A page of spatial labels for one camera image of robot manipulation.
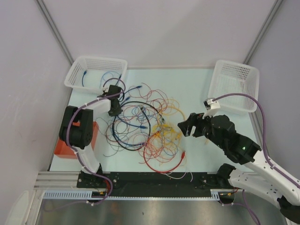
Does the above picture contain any thin white wire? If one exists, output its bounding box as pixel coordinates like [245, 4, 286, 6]
[164, 164, 193, 182]

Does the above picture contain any aluminium frame post left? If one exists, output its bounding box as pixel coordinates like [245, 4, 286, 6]
[35, 0, 74, 65]

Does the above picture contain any thin orange wire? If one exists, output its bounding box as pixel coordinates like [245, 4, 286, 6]
[138, 88, 211, 168]

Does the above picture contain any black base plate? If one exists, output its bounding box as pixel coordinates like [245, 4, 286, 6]
[76, 172, 244, 198]

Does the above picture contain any left white mesh basket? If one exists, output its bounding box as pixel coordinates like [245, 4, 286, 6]
[64, 56, 128, 95]

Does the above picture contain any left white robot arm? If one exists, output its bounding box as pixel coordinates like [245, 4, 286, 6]
[59, 85, 124, 188]

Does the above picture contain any right white mesh basket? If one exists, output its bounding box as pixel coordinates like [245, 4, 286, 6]
[208, 60, 260, 114]

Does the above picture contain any aluminium frame post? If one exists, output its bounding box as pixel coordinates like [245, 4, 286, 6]
[35, 0, 74, 65]
[243, 0, 285, 65]

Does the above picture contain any thick black cable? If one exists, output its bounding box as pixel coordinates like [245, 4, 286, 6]
[112, 101, 166, 151]

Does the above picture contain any thin blue wire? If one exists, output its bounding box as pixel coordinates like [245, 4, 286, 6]
[100, 71, 122, 89]

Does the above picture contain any white slotted cable duct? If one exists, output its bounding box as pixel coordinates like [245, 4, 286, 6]
[43, 189, 221, 201]

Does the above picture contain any thick red cable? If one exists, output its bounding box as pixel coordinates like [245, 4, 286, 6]
[143, 138, 187, 173]

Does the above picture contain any white mesh basket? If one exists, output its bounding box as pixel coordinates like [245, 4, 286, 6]
[208, 60, 260, 114]
[64, 56, 128, 95]

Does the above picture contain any yellow wire bundle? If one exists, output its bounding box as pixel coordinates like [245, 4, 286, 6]
[151, 117, 186, 146]

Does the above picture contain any orange plastic bin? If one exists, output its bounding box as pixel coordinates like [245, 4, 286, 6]
[54, 121, 99, 159]

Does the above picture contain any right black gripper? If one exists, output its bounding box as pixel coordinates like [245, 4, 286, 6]
[177, 110, 225, 149]

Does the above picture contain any aluminium frame post right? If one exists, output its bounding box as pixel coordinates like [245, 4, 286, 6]
[243, 0, 285, 65]

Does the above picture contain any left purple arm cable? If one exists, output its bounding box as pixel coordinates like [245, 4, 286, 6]
[67, 78, 127, 207]

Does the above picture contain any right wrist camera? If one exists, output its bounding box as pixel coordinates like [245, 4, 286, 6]
[203, 98, 221, 118]

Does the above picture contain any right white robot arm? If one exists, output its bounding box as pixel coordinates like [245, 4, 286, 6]
[178, 113, 300, 224]

